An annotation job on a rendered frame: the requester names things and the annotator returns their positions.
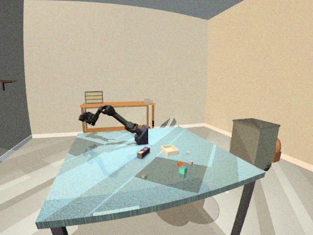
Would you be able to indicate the small green cube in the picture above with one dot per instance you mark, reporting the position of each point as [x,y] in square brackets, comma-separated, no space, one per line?
[183,170]

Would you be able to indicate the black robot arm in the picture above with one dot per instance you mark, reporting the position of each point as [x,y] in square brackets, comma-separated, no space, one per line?
[110,111]

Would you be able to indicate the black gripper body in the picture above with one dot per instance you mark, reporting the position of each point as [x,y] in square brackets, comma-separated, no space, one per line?
[81,118]

